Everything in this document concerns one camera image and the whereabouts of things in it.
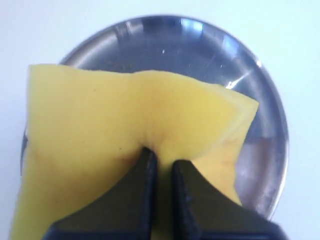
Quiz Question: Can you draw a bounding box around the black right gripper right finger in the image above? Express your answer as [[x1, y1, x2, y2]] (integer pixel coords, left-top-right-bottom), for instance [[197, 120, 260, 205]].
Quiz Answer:
[[171, 160, 284, 240]]

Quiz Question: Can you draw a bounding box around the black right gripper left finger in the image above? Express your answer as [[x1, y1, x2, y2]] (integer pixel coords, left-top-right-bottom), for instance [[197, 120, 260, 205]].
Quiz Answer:
[[43, 148, 158, 240]]

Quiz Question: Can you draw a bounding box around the yellow sponge block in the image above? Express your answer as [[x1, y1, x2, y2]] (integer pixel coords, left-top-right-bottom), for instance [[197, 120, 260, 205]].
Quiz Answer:
[[9, 64, 259, 240]]

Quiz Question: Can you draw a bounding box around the round stainless steel plate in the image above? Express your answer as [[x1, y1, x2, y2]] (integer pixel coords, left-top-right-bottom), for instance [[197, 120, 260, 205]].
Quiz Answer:
[[21, 16, 291, 222]]

